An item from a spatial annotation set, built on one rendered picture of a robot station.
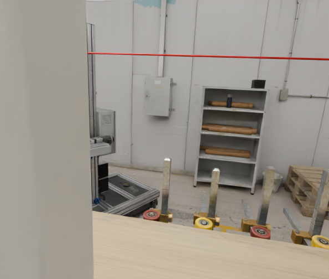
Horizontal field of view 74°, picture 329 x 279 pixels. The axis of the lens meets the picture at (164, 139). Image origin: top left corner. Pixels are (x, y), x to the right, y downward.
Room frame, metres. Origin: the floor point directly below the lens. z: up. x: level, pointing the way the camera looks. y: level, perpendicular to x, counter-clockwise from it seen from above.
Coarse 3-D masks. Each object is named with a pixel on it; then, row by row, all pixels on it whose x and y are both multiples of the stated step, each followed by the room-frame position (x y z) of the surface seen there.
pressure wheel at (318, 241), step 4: (316, 236) 0.83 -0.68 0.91; (320, 236) 0.83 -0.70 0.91; (312, 240) 0.81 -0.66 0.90; (316, 240) 0.80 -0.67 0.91; (320, 240) 0.81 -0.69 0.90; (324, 240) 0.80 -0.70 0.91; (328, 240) 0.81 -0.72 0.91; (312, 244) 0.80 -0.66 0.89; (316, 244) 0.79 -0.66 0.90; (320, 244) 0.78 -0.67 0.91; (324, 244) 0.78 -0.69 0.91; (328, 244) 0.78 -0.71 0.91; (324, 248) 0.77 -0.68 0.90; (328, 248) 0.76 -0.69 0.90
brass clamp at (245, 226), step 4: (248, 220) 1.00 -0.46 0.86; (252, 220) 1.00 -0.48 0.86; (256, 220) 1.00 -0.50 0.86; (244, 224) 0.97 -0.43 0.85; (248, 224) 0.97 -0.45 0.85; (252, 224) 0.97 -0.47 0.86; (256, 224) 0.97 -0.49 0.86; (268, 224) 0.98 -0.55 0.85; (244, 228) 0.97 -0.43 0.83; (248, 228) 0.97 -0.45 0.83; (268, 228) 0.96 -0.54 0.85
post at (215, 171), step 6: (216, 168) 1.03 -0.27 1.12; (216, 174) 1.01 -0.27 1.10; (216, 180) 1.01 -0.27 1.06; (216, 186) 1.01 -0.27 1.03; (210, 192) 1.02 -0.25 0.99; (216, 192) 1.01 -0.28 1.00; (210, 198) 1.01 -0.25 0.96; (216, 198) 1.01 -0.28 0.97; (210, 204) 1.01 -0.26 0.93; (210, 210) 1.01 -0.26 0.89; (210, 216) 1.01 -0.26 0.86
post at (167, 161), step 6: (168, 162) 1.05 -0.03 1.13; (168, 168) 1.05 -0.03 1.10; (168, 174) 1.05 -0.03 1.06; (168, 180) 1.05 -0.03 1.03; (168, 186) 1.05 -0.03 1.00; (162, 192) 1.06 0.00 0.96; (168, 192) 1.05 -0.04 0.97; (162, 198) 1.06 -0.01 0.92; (168, 198) 1.06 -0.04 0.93; (162, 204) 1.06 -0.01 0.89; (168, 204) 1.07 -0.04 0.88; (162, 210) 1.06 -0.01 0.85
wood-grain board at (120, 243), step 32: (96, 224) 0.84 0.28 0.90; (128, 224) 0.85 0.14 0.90; (160, 224) 0.87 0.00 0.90; (96, 256) 0.66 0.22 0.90; (128, 256) 0.67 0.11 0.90; (160, 256) 0.67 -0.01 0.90; (192, 256) 0.68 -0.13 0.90; (224, 256) 0.69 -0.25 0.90; (256, 256) 0.70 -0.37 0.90; (288, 256) 0.71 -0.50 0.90; (320, 256) 0.72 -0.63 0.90
